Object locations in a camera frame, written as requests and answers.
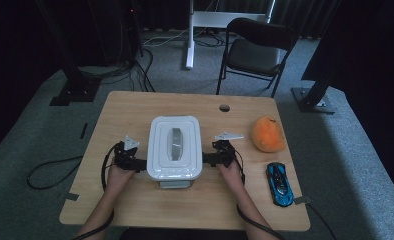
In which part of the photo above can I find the hand-held gripper cable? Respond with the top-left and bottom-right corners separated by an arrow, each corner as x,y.
233,148 -> 338,240
72,142 -> 123,240

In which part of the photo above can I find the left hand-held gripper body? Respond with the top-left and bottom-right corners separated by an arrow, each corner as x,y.
113,135 -> 140,171

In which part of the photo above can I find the orange plush toy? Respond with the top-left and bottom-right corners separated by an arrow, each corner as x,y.
250,115 -> 285,154

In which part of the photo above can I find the bundle of black floor cables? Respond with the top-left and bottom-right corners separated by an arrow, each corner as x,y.
79,48 -> 157,93

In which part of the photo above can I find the blue toy car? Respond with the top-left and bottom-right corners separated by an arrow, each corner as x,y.
265,162 -> 295,208

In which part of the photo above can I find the person's dark clothing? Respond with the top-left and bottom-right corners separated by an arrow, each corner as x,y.
118,227 -> 249,240

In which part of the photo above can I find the white floor cable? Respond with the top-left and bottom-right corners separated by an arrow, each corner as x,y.
142,28 -> 190,48

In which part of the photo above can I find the black metal stand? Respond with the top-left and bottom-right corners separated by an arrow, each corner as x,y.
291,0 -> 343,115
34,0 -> 103,107

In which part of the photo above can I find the person's left hand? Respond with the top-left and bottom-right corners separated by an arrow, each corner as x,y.
104,164 -> 134,196

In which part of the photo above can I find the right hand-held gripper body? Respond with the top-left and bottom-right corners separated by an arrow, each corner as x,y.
212,130 -> 245,168

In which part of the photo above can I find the left hand-held gripper cable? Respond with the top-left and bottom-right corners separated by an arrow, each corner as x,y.
72,142 -> 123,240

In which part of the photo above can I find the black folding chair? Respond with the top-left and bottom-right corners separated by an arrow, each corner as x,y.
215,17 -> 300,99

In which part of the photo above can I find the person's right hand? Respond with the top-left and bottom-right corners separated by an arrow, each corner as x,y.
218,162 -> 245,194

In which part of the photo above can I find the black looped floor cable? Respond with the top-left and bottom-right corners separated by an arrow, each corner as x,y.
26,155 -> 84,191

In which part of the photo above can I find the right hand-held gripper cable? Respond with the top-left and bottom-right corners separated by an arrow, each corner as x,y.
233,148 -> 338,240

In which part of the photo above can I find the clear brown storage box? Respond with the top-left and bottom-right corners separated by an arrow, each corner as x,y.
158,179 -> 193,190

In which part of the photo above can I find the white desk frame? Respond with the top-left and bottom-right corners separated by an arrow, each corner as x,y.
185,0 -> 276,70

